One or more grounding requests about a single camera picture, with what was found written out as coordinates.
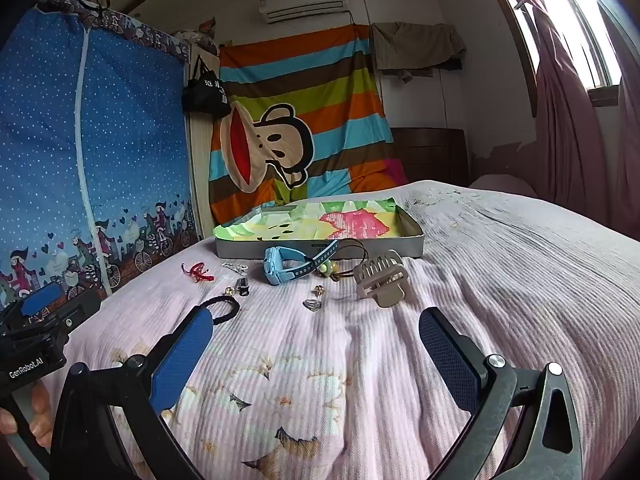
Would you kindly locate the small black hair clip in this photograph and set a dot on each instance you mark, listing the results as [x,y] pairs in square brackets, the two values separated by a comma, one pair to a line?
[243,287]

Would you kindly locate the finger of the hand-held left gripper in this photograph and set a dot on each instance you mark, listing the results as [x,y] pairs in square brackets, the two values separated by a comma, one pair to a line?
[75,312]
[42,300]

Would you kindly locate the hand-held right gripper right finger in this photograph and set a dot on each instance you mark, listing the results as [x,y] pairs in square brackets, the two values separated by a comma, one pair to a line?
[447,360]

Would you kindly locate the silver snap hair clip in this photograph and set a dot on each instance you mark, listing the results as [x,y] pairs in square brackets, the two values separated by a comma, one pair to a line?
[232,263]
[240,270]

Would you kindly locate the striped monkey print blanket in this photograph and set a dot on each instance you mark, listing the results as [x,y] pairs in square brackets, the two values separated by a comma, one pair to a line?
[325,85]

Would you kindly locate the blue printed fabric wardrobe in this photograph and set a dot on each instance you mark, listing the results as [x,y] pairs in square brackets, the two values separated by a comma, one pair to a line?
[125,135]

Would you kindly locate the person's left hand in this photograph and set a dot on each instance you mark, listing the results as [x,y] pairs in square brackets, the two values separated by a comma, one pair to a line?
[41,415]

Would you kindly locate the pink bedspread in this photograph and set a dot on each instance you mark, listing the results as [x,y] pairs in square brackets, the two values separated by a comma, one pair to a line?
[325,360]

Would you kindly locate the beige hair claw clip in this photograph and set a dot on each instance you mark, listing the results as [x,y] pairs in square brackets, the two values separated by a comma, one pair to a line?
[380,285]

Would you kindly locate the beige cabinet panel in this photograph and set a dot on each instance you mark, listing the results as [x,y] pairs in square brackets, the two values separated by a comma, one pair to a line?
[200,170]

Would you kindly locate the window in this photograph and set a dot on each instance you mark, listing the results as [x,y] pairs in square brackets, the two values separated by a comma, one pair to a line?
[585,25]

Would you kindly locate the olive hanging shirt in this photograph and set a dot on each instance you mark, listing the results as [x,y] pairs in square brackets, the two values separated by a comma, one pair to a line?
[415,45]

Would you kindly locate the blue hair clip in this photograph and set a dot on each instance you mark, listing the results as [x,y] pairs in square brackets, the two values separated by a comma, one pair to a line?
[275,265]

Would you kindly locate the white air conditioner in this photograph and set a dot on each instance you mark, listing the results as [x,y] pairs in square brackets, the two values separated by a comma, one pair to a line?
[305,2]

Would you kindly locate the pink curtain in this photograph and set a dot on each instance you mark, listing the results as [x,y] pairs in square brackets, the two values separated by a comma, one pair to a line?
[570,135]

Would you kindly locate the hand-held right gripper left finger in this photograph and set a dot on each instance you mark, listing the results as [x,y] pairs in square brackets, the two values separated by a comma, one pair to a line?
[180,360]

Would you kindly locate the red hair clip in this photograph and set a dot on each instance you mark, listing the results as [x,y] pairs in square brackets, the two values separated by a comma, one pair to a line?
[200,274]

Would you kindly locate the grey cardboard tray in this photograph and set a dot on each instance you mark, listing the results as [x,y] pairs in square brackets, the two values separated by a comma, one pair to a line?
[240,248]

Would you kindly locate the patterned cloth bundle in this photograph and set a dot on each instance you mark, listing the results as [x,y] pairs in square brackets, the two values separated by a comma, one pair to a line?
[200,35]

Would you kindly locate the dark wooden headboard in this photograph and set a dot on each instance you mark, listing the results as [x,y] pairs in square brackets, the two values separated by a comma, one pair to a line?
[430,155]

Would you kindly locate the black tote bag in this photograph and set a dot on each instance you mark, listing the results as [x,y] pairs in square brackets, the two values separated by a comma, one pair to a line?
[205,95]

